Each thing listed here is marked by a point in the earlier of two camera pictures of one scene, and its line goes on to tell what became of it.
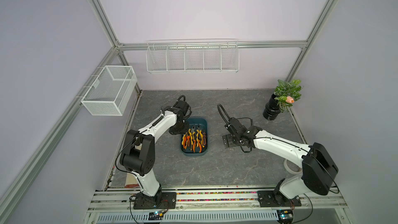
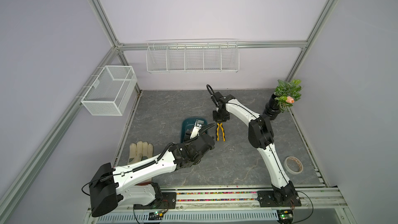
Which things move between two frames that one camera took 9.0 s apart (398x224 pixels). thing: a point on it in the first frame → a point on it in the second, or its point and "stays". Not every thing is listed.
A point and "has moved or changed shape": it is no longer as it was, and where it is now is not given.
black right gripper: (226, 141) → (216, 119)
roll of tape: (292, 167) stays
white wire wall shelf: (193, 56) stays
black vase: (272, 110) stays
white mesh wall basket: (110, 93) stays
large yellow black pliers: (199, 133) has moved or changed shape
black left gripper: (172, 129) → (187, 138)
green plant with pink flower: (286, 93) stays
